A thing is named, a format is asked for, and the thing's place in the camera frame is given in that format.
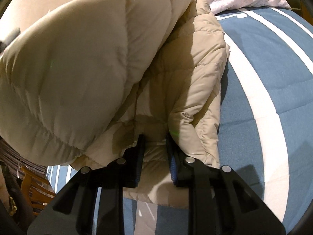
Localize beige puffer jacket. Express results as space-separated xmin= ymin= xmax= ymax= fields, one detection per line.
xmin=1 ymin=0 xmax=229 ymax=209

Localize wooden chair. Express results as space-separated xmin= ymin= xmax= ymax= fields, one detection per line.
xmin=21 ymin=166 xmax=56 ymax=216

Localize blue white striped bed sheet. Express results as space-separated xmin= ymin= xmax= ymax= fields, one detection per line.
xmin=46 ymin=6 xmax=313 ymax=235

